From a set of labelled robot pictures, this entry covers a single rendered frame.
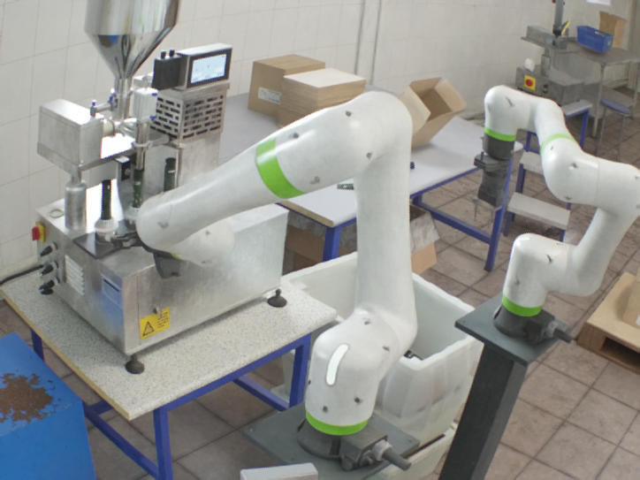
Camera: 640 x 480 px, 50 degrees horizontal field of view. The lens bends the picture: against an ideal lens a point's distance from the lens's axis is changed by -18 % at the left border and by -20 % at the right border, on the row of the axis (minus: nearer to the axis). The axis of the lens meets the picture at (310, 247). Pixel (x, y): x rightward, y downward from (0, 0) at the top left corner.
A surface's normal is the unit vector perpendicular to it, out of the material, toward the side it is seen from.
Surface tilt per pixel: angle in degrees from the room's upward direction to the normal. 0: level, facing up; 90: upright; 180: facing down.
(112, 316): 90
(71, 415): 90
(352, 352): 16
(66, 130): 90
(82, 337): 0
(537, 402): 0
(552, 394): 0
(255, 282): 90
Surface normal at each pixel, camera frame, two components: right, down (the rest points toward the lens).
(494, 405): -0.71, 0.26
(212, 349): 0.11, -0.88
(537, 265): -0.18, 0.41
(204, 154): 0.75, 0.37
